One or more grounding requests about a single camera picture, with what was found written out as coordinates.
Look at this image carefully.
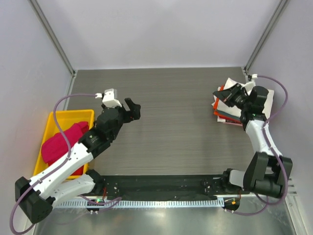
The white and green t-shirt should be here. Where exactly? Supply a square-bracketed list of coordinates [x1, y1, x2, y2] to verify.
[220, 78, 274, 118]

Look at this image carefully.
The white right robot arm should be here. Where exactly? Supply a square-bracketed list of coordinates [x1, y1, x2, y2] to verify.
[213, 83, 293, 198]

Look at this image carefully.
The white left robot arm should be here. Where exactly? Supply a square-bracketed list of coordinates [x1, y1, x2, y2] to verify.
[15, 98, 141, 224]

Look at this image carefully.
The white printed folded t-shirt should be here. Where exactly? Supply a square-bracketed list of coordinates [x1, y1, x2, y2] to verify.
[211, 86, 226, 123]

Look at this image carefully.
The blue-grey folded t-shirt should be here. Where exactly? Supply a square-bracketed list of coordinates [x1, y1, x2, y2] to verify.
[215, 110, 240, 120]

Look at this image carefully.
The orange folded t-shirt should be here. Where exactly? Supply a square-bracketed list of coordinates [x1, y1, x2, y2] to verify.
[212, 96, 225, 117]

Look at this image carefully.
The pink folded t-shirt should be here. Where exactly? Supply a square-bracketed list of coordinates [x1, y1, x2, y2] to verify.
[223, 122, 242, 126]

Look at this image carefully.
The yellow plastic bin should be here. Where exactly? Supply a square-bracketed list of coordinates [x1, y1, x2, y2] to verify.
[33, 109, 95, 181]

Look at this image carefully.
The red t-shirt in bin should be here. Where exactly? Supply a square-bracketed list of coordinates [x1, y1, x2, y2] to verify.
[68, 157, 89, 179]

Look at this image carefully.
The magenta t-shirt in bin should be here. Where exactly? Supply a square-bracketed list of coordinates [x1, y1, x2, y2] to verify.
[41, 121, 89, 164]

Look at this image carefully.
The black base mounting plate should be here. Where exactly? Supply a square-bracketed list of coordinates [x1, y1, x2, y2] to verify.
[102, 174, 245, 199]

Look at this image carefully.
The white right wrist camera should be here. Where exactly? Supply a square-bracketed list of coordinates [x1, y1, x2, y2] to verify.
[242, 74, 258, 95]

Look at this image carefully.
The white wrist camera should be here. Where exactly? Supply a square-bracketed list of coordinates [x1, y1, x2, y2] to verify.
[95, 88, 122, 108]
[242, 74, 258, 95]

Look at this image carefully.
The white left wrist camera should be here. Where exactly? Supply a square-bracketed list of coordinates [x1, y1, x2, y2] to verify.
[95, 88, 122, 108]

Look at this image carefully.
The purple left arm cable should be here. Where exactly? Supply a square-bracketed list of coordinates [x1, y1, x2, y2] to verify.
[9, 93, 123, 235]

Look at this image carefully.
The slotted cable duct rail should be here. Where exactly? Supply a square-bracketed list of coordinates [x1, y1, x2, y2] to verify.
[56, 198, 224, 209]

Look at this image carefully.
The left aluminium frame post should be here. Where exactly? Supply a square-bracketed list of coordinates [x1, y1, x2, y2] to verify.
[28, 0, 75, 77]

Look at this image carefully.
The aluminium frame post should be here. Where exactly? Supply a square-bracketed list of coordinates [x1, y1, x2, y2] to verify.
[242, 0, 290, 74]
[28, 0, 75, 77]

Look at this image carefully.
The right aluminium frame post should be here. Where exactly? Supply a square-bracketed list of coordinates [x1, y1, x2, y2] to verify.
[242, 0, 290, 74]

